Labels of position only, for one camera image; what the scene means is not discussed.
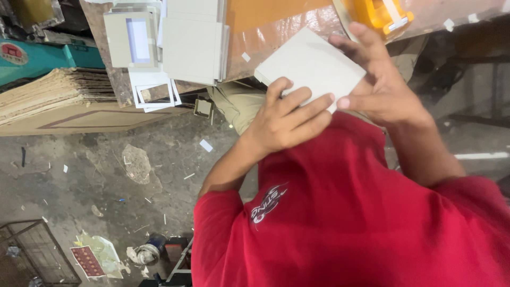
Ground person's left hand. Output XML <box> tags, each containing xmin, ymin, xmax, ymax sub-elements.
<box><xmin>243</xmin><ymin>77</ymin><xmax>336</xmax><ymax>156</ymax></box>

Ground person's right hand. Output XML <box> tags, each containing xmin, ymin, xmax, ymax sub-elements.
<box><xmin>329</xmin><ymin>22</ymin><xmax>423</xmax><ymax>128</ymax></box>

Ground grey cardboard sheet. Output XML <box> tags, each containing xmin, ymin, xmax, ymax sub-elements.
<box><xmin>254</xmin><ymin>27</ymin><xmax>367</xmax><ymax>114</ymax></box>

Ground person's khaki trousers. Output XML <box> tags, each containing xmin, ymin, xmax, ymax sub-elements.
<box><xmin>206</xmin><ymin>81</ymin><xmax>268</xmax><ymax>136</ymax></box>

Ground small open grey box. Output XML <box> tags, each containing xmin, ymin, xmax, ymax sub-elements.
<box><xmin>194</xmin><ymin>98</ymin><xmax>214</xmax><ymax>120</ymax></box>

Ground yellow tape dispenser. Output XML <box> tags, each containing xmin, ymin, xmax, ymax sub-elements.
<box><xmin>334</xmin><ymin>0</ymin><xmax>415</xmax><ymax>42</ymax></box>

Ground dark metal stand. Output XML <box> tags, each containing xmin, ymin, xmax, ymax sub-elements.
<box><xmin>446</xmin><ymin>48</ymin><xmax>510</xmax><ymax>129</ymax></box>

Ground person's red shirt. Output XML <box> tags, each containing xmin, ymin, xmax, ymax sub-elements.
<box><xmin>191</xmin><ymin>111</ymin><xmax>510</xmax><ymax>287</ymax></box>

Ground stack of grey boards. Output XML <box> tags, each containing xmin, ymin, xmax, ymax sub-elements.
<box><xmin>159</xmin><ymin>0</ymin><xmax>230</xmax><ymax>87</ymax></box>

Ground white cardboard frames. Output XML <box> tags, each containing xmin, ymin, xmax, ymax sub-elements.
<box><xmin>128</xmin><ymin>66</ymin><xmax>182</xmax><ymax>113</ymax></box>

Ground grey window box lid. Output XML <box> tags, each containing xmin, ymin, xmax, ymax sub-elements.
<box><xmin>103</xmin><ymin>7</ymin><xmax>161</xmax><ymax>69</ymax></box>

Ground crumpled pale plastic sheet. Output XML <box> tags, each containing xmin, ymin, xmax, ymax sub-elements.
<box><xmin>74</xmin><ymin>232</ymin><xmax>131</xmax><ymax>280</ymax></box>

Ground pile of brown corrugated sheets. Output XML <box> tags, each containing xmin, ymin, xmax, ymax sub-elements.
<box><xmin>0</xmin><ymin>67</ymin><xmax>193</xmax><ymax>137</ymax></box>

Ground red patterned paper sheet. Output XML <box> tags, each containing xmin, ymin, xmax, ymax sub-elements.
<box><xmin>70</xmin><ymin>246</ymin><xmax>107</xmax><ymax>279</ymax></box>

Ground teal machine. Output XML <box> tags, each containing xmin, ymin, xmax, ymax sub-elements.
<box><xmin>0</xmin><ymin>38</ymin><xmax>106</xmax><ymax>87</ymax></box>

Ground grey metal frame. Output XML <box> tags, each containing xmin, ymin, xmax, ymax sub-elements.
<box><xmin>164</xmin><ymin>237</ymin><xmax>195</xmax><ymax>284</ymax></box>

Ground wire mesh cage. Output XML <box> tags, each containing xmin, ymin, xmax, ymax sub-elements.
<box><xmin>0</xmin><ymin>219</ymin><xmax>83</xmax><ymax>287</ymax></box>

